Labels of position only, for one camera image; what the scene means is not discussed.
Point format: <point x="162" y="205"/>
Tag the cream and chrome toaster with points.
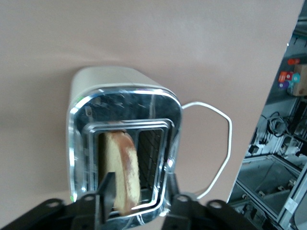
<point x="108" y="79"/>

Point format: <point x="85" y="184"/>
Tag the aluminium frame rack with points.
<point x="263" y="172"/>

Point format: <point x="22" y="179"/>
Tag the slice of bread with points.
<point x="124" y="158"/>

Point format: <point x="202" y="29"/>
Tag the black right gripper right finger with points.
<point x="184" y="210"/>

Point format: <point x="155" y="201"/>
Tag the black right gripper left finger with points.
<point x="105" y="201"/>

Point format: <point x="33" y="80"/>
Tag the cardboard box with coloured stickers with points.
<point x="299" y="81"/>

